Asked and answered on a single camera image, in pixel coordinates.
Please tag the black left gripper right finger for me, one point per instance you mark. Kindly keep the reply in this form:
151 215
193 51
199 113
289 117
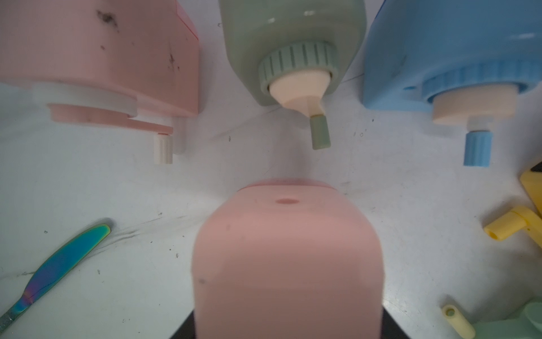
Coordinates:
390 328

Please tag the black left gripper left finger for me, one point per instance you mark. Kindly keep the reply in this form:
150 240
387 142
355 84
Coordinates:
186 330

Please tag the mint green pencil sharpener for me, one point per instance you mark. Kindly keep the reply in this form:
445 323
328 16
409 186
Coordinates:
524 323

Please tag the yellow pencil sharpener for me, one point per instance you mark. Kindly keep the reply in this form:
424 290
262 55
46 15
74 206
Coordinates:
521 218

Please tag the teal handled tool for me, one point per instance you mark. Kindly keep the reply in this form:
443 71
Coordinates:
55 268

